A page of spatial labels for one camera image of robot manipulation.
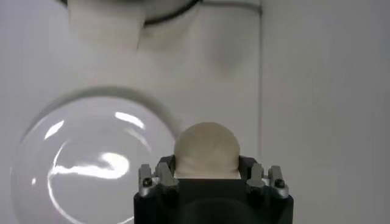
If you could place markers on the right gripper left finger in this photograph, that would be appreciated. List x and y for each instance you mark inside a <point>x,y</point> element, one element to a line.
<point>155,182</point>

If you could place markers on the white round plate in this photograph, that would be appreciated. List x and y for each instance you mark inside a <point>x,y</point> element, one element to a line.
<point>85,182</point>

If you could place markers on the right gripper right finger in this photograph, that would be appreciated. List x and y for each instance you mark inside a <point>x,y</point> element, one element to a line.
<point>271,182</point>

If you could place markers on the white steamed baozi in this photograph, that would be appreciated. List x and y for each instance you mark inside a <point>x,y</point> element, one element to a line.
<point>207,149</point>

